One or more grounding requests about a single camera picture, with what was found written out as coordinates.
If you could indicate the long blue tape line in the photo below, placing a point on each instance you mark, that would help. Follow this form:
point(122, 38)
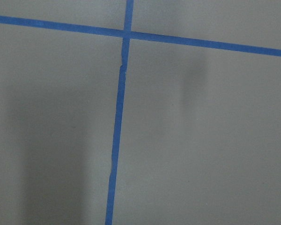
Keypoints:
point(119, 112)

